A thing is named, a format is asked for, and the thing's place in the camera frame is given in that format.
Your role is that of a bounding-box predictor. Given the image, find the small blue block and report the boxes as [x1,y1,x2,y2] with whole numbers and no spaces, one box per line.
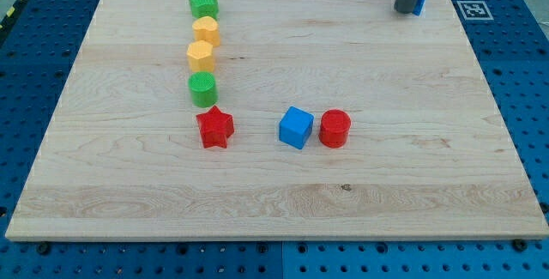
[413,0,425,16]

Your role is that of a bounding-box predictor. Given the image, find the green cylinder block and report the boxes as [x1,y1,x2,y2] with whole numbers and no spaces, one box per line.
[188,71,218,107]

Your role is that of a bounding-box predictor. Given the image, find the red star block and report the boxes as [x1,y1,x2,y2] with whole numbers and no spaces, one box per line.
[196,106,235,149]

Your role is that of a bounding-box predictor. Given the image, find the green star block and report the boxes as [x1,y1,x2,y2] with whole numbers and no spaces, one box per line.
[189,0,219,20]

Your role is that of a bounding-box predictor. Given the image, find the black yellow hazard tape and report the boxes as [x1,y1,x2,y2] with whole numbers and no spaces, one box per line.
[1,0,30,32]

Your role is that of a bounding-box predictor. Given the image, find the blue cube block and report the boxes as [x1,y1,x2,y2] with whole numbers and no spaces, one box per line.
[279,106,314,149]

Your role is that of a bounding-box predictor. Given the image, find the yellow heart block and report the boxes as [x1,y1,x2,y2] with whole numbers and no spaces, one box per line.
[192,16,220,47]

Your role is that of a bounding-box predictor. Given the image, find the white fiducial marker tag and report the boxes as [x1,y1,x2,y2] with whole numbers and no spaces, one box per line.
[457,0,493,21]

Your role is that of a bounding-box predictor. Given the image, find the light wooden board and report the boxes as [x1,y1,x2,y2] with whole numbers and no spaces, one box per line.
[6,0,548,242]

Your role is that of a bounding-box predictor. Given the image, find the red cylinder block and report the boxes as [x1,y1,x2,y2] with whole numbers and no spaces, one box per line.
[319,109,352,149]

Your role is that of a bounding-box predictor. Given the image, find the yellow hexagon block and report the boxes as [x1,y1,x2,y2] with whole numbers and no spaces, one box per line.
[186,40,215,72]

